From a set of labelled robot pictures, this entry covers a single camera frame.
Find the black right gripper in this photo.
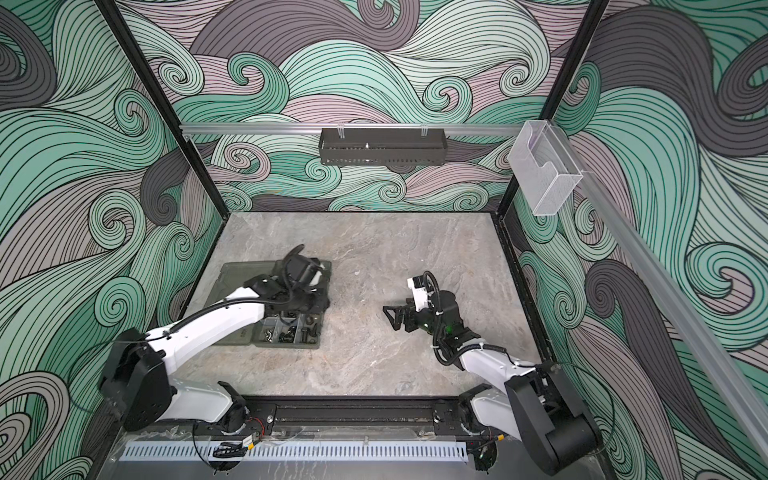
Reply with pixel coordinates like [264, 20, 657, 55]
[384, 296, 448, 342]

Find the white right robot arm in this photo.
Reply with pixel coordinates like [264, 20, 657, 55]
[382, 291, 603, 475]

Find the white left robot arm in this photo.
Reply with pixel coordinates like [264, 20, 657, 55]
[97, 249, 331, 435]

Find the green plastic organizer box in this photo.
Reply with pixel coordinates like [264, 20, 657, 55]
[205, 259, 332, 349]

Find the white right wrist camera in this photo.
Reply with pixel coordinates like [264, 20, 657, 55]
[407, 272, 434, 312]

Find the aluminium wall rail back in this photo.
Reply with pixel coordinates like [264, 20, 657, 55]
[180, 122, 523, 137]

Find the aluminium wall rail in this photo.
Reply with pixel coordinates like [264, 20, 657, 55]
[547, 123, 767, 460]
[180, 122, 523, 137]

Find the clear plastic wall bin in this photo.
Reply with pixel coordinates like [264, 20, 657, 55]
[507, 120, 583, 217]

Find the white slotted cable duct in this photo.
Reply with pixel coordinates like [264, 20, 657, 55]
[119, 440, 469, 463]

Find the aluminium wall rail right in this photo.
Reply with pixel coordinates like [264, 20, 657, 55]
[547, 123, 767, 460]

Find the black corner frame post right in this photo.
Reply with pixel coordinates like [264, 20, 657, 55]
[497, 1, 609, 218]

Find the black corner frame post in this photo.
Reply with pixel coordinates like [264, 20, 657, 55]
[94, 0, 230, 220]
[497, 1, 609, 218]

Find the black corner frame post left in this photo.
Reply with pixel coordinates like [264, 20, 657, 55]
[94, 0, 230, 220]

